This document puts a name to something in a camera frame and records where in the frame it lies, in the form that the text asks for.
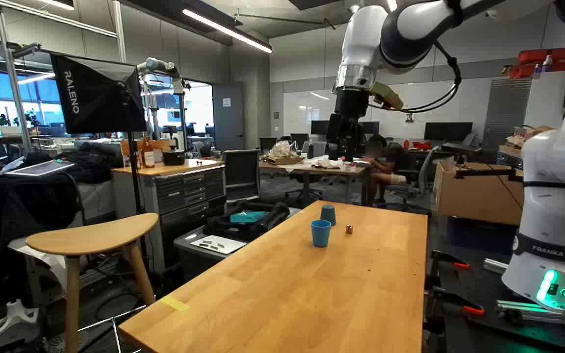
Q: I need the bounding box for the grey drawer cabinet wooden top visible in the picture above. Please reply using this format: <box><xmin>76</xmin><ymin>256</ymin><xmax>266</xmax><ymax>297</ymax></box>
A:
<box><xmin>109</xmin><ymin>158</ymin><xmax>227</xmax><ymax>275</ymax></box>

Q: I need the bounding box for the cluttered wooden background table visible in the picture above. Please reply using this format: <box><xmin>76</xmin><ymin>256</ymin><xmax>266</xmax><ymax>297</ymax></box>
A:
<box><xmin>258</xmin><ymin>156</ymin><xmax>370</xmax><ymax>207</ymax></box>

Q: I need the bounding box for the dark blue cup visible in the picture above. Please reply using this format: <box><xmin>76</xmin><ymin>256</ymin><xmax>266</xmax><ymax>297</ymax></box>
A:
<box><xmin>319</xmin><ymin>205</ymin><xmax>337</xmax><ymax>228</ymax></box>

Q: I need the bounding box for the aluminium rail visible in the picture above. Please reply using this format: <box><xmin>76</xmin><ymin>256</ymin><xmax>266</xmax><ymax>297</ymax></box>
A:
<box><xmin>494</xmin><ymin>297</ymin><xmax>565</xmax><ymax>330</ymax></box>

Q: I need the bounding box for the wooden stool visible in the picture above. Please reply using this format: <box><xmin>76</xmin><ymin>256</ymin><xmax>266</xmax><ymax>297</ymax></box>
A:
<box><xmin>23</xmin><ymin>213</ymin><xmax>160</xmax><ymax>353</ymax></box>

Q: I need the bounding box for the black cloth covered cart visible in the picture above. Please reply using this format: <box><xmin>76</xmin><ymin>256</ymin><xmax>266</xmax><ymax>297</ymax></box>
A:
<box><xmin>0</xmin><ymin>152</ymin><xmax>86</xmax><ymax>311</ymax></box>

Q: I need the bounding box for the dark crate shelf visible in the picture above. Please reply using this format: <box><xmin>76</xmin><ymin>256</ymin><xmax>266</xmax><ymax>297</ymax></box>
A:
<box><xmin>221</xmin><ymin>148</ymin><xmax>262</xmax><ymax>203</ymax></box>

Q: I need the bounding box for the light blue cup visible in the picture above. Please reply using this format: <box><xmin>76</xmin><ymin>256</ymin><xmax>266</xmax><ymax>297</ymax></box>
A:
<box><xmin>309</xmin><ymin>218</ymin><xmax>333</xmax><ymax>250</ymax></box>

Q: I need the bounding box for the orange liquid bottle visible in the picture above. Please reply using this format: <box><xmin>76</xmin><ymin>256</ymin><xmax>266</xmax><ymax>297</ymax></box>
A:
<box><xmin>139</xmin><ymin>138</ymin><xmax>156</xmax><ymax>171</ymax></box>

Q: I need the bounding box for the yellow tape strip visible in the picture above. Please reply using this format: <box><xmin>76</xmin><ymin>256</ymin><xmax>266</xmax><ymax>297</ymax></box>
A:
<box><xmin>158</xmin><ymin>297</ymin><xmax>192</xmax><ymax>315</ymax></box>

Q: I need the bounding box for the orange handled black clamp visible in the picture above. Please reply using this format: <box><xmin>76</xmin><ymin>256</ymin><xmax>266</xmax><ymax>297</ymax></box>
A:
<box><xmin>427</xmin><ymin>250</ymin><xmax>472</xmax><ymax>275</ymax></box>
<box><xmin>425</xmin><ymin>291</ymin><xmax>486</xmax><ymax>324</ymax></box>

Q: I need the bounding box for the seated person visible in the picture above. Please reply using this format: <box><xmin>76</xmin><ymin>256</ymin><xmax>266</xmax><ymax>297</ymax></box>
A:
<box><xmin>362</xmin><ymin>134</ymin><xmax>409</xmax><ymax>205</ymax></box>

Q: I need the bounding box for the black computer monitor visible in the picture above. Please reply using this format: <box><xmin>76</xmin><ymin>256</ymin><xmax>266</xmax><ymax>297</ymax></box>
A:
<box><xmin>423</xmin><ymin>120</ymin><xmax>474</xmax><ymax>146</ymax></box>

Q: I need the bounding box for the black softbox light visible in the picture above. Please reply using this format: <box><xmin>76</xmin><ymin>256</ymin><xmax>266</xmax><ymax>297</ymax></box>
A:
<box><xmin>48</xmin><ymin>54</ymin><xmax>148</xmax><ymax>138</ymax></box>

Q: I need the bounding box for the softbox light stand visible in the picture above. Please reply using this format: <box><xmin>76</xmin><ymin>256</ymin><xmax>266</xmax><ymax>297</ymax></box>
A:
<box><xmin>125</xmin><ymin>130</ymin><xmax>145</xmax><ymax>216</ymax></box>

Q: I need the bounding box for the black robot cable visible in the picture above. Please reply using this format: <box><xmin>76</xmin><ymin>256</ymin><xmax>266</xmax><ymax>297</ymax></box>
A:
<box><xmin>386</xmin><ymin>40</ymin><xmax>462</xmax><ymax>116</ymax></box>

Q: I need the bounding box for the teal case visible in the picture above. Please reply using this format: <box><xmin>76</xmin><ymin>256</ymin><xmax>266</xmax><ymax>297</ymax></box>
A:
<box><xmin>227</xmin><ymin>209</ymin><xmax>272</xmax><ymax>228</ymax></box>

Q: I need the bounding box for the grey articulated boom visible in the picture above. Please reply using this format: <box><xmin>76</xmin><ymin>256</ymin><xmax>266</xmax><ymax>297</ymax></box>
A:
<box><xmin>135</xmin><ymin>56</ymin><xmax>186</xmax><ymax>95</ymax></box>

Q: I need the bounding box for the black box on cabinet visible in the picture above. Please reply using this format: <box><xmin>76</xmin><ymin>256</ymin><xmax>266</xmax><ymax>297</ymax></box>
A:
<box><xmin>160</xmin><ymin>150</ymin><xmax>186</xmax><ymax>167</ymax></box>

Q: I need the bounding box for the white crumpled bag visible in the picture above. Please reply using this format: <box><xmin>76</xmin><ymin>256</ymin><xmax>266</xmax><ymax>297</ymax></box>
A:
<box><xmin>264</xmin><ymin>140</ymin><xmax>305</xmax><ymax>165</ymax></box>

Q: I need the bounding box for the yellow green wrist camera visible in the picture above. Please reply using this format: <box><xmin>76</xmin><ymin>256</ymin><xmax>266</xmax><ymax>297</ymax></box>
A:
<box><xmin>368</xmin><ymin>81</ymin><xmax>405</xmax><ymax>113</ymax></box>

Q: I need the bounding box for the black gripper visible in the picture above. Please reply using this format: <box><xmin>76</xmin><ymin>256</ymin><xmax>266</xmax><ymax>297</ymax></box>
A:
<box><xmin>323</xmin><ymin>89</ymin><xmax>370</xmax><ymax>164</ymax></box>

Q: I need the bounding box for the cardboard box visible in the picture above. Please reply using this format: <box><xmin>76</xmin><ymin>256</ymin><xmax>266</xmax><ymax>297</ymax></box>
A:
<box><xmin>431</xmin><ymin>158</ymin><xmax>525</xmax><ymax>228</ymax></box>

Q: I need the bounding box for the grey white floor box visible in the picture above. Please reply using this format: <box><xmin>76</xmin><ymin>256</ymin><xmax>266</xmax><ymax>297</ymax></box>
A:
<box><xmin>172</xmin><ymin>230</ymin><xmax>248</xmax><ymax>277</ymax></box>

